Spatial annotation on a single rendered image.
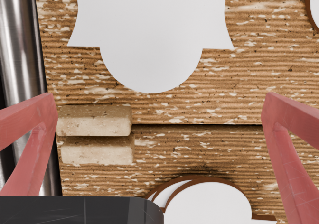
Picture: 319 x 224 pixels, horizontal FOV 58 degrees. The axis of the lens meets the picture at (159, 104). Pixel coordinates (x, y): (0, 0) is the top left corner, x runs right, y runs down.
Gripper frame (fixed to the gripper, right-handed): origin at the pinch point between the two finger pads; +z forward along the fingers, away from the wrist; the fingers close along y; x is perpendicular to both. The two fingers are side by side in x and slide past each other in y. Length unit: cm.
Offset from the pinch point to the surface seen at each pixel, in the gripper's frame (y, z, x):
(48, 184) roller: 11.5, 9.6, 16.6
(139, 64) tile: 1.5, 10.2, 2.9
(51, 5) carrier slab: 8.0, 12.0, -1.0
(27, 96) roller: 11.9, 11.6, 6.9
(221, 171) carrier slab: -5.8, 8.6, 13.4
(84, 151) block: 6.0, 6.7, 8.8
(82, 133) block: 6.0, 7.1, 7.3
